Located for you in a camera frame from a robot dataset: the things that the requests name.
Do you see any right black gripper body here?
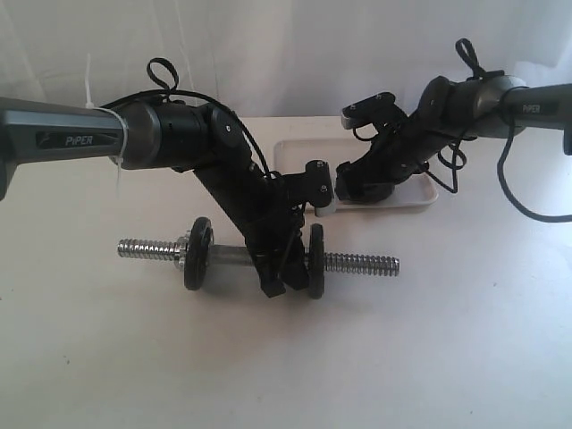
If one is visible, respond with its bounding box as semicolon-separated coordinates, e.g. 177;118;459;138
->
352;122;429;188

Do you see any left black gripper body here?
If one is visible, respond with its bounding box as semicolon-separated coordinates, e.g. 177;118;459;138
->
239;172;313;264

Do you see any chrome threaded dumbbell bar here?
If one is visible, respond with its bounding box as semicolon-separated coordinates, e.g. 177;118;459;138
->
116;237;400;277

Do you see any black plate end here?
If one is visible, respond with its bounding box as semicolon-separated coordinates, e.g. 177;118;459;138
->
183;216;214;291

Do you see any black weight plate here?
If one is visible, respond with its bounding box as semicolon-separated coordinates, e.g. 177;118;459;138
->
357;183;395;205

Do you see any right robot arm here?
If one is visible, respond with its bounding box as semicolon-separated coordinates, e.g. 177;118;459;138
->
335;74;571;205

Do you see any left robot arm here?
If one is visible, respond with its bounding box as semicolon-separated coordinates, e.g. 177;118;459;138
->
1;97;324;299

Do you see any white rectangular tray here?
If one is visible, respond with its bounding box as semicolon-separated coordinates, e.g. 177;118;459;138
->
273;138;439;213

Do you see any white curtain backdrop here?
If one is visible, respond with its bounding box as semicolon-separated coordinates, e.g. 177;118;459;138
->
1;1;571;116

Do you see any white zip tie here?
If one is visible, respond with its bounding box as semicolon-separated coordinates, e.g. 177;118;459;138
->
84;52;131;196

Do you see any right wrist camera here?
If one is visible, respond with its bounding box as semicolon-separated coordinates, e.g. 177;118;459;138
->
341;92;407;130

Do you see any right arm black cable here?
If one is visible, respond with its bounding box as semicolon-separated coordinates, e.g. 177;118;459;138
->
437;38;572;223

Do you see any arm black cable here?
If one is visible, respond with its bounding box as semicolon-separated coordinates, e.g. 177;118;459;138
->
105;56;273;180
437;38;572;223

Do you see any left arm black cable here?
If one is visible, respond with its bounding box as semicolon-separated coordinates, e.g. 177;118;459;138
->
105;56;273;180

